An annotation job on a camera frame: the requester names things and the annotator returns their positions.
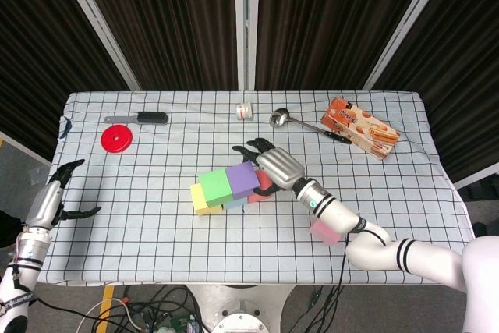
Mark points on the white frame post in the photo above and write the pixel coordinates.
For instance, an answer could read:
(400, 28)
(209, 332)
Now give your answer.
(97, 25)
(407, 23)
(246, 17)

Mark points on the white black checked tablecloth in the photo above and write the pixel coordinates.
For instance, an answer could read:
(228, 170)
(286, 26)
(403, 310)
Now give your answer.
(156, 247)

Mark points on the red plastic disc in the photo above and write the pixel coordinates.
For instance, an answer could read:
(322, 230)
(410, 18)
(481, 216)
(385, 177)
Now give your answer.
(116, 139)

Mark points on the blue foam cube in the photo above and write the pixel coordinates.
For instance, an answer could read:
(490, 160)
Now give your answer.
(236, 204)

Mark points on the person leg black trousers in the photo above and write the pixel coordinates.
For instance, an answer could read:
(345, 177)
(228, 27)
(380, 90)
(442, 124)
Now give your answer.
(8, 229)

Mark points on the floor power strip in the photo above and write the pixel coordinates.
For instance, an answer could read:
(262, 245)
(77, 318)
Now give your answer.
(179, 323)

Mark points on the yellow foam cube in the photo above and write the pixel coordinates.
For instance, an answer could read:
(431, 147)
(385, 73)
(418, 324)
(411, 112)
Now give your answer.
(199, 198)

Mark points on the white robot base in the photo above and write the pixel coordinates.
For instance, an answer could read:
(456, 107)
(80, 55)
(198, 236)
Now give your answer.
(238, 302)

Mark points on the orange biscuit box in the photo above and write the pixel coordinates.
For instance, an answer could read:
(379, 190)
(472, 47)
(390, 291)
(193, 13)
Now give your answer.
(362, 126)

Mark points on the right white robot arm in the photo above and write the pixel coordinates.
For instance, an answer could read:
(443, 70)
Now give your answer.
(351, 224)

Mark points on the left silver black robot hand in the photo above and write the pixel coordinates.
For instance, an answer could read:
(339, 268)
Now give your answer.
(44, 204)

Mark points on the blue table clip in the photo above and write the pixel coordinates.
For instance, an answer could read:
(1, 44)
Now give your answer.
(67, 127)

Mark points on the green foam cube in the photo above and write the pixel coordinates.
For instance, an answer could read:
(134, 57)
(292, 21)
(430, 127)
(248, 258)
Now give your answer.
(216, 186)

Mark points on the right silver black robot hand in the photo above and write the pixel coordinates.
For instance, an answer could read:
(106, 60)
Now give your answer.
(280, 167)

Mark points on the purple foam cube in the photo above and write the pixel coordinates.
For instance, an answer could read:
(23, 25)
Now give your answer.
(241, 179)

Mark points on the white frame rail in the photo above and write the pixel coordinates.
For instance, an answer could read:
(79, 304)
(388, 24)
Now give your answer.
(477, 180)
(23, 149)

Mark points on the red foam cube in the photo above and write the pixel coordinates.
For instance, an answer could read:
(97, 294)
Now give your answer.
(264, 183)

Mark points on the dark curtain panel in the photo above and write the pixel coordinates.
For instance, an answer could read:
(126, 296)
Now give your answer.
(39, 56)
(319, 17)
(175, 17)
(460, 56)

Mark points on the pink foam cube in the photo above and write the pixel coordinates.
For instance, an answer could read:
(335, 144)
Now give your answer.
(323, 233)

